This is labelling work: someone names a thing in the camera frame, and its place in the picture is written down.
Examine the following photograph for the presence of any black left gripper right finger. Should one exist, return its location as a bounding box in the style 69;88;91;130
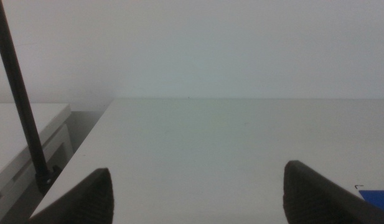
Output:
282;160;384;224

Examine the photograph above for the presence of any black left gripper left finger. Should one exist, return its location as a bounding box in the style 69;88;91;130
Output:
27;167;115;224

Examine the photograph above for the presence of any blue rectangular mat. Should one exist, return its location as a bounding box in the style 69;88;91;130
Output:
358;190;384;214

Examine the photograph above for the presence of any black pole clamp base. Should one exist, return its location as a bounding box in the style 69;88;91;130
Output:
35;164;63;196

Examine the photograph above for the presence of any white side cabinet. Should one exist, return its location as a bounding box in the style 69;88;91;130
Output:
0;103;75;224

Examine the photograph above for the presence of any black slanted stand pole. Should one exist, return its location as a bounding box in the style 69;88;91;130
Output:
0;0;51;177

